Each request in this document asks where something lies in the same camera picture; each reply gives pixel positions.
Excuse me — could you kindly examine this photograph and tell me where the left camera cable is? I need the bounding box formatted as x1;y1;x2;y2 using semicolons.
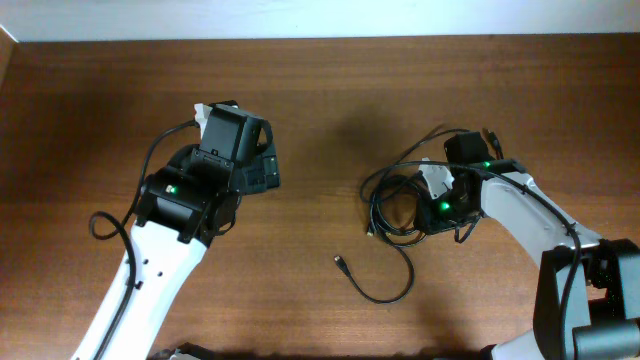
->
88;119;201;360

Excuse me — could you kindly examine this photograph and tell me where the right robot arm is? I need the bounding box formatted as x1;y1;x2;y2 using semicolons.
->
414;132;639;360

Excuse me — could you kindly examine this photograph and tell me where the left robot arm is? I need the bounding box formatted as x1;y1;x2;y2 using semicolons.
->
73;101;281;359

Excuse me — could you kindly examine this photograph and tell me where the thick black cable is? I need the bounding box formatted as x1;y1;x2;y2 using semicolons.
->
359;127;471;248

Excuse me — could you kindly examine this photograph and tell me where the black cable silver plug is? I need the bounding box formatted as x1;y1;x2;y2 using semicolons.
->
360;129;505;243

